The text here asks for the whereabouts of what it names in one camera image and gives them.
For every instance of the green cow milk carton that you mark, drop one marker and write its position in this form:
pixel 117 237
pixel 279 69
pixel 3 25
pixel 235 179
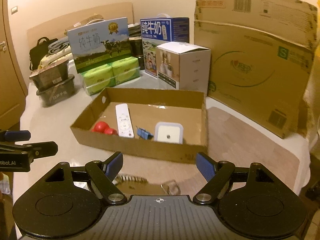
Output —
pixel 103 41

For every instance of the red rubber toy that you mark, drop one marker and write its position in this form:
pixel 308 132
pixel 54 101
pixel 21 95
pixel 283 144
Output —
pixel 103 127

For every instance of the metal wire puzzle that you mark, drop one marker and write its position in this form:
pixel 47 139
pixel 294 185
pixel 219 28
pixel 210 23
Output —
pixel 171 188

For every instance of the white humidifier box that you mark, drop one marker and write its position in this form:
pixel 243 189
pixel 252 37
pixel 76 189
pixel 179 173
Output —
pixel 183 66

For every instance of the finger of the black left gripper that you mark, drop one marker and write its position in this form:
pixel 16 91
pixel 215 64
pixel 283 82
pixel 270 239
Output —
pixel 13 136
pixel 33 150

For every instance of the green tissue pack bundle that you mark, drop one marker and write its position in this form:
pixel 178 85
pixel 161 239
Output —
pixel 110 74

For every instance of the blue binder clip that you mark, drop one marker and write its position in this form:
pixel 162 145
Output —
pixel 144 134

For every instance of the blue milk carton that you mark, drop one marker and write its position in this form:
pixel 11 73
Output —
pixel 158 30

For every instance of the white remote control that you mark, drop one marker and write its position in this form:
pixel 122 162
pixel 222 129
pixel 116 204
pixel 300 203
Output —
pixel 124 123

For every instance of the flat cardboard box behind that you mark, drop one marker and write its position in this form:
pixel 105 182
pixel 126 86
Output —
pixel 92 19

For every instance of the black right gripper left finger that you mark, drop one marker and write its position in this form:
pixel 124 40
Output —
pixel 69 200

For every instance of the wooden door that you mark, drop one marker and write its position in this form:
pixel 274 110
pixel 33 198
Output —
pixel 13 87

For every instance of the large brown cardboard box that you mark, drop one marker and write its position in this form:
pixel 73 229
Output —
pixel 262 55

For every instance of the lower black instant-meal bowl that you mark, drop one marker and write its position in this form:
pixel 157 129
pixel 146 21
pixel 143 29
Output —
pixel 59 92

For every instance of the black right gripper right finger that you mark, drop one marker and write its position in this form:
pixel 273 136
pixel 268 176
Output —
pixel 251 201

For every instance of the upper black instant-meal bowl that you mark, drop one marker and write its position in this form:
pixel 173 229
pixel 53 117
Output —
pixel 50 75

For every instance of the black instant-meal bowl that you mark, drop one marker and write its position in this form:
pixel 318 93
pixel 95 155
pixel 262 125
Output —
pixel 50 75
pixel 59 92

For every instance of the dark box behind cartons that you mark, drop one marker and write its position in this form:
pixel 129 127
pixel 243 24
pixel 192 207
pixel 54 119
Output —
pixel 137 50

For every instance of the stack of folded cloths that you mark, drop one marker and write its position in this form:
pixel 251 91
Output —
pixel 56 50

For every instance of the leopard print hair claw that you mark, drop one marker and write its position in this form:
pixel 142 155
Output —
pixel 122 178

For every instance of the black bag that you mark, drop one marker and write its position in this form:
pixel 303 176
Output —
pixel 39 51

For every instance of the shallow brown cardboard tray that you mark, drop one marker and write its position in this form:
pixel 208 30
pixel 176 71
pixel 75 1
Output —
pixel 147 107

